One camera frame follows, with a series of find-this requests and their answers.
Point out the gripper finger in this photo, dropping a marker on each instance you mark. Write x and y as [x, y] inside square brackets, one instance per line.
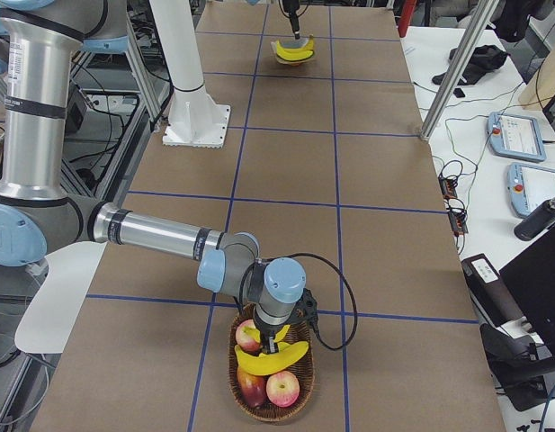
[295, 25]
[264, 343]
[271, 346]

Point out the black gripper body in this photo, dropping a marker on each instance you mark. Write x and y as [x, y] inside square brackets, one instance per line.
[266, 333]
[291, 7]

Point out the yellow banana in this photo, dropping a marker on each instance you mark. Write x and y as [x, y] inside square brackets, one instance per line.
[280, 335]
[263, 365]
[296, 57]
[295, 45]

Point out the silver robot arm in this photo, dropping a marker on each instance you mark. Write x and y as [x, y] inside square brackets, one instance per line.
[38, 216]

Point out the woven wicker basket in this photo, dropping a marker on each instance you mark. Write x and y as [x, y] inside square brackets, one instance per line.
[304, 370]

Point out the pink apple back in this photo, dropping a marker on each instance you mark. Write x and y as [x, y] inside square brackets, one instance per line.
[248, 336]

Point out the pink apple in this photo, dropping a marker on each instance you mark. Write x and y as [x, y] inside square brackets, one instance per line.
[248, 336]
[282, 389]

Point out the pink apple front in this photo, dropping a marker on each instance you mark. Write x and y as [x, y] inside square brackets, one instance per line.
[282, 389]

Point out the red mango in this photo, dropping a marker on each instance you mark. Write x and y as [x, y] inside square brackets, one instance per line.
[252, 387]

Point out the black cloth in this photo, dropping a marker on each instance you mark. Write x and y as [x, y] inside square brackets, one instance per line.
[484, 60]

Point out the white chair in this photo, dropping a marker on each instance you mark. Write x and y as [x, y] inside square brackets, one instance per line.
[46, 325]

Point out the black box with label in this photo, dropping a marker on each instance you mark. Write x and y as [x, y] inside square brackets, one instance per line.
[490, 291]

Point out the orange circuit board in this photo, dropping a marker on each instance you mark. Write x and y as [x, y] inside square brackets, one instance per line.
[448, 187]

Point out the upper teach pendant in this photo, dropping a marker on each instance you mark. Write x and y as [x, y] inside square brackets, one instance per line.
[515, 136]

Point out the teach pendant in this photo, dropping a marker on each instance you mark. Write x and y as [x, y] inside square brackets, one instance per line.
[529, 186]
[515, 136]

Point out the black monitor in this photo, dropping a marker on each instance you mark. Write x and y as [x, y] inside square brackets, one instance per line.
[530, 278]

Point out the lower teach pendant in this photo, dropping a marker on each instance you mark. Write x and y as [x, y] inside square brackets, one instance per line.
[529, 186]

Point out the black bottle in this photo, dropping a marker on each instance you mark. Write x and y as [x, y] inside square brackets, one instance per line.
[541, 218]

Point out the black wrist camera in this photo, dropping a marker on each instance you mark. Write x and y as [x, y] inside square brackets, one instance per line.
[309, 310]

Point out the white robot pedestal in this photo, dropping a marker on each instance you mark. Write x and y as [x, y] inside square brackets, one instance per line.
[194, 119]

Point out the aluminium frame post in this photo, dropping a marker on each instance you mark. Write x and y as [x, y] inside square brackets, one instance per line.
[464, 51]

